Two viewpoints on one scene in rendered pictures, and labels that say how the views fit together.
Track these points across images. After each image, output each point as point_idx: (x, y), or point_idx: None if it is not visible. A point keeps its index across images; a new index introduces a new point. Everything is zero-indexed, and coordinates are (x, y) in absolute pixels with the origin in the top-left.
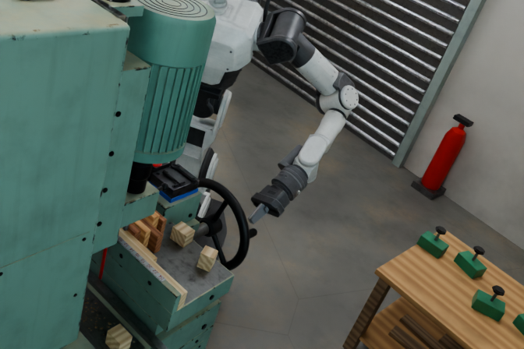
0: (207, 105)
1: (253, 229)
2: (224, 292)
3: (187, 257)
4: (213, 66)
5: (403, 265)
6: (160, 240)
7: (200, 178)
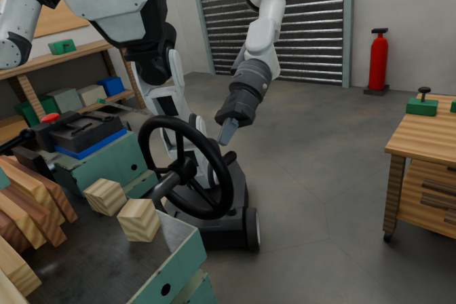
0: (157, 68)
1: (230, 152)
2: (195, 264)
3: (115, 230)
4: (122, 10)
5: (407, 134)
6: (49, 222)
7: (144, 122)
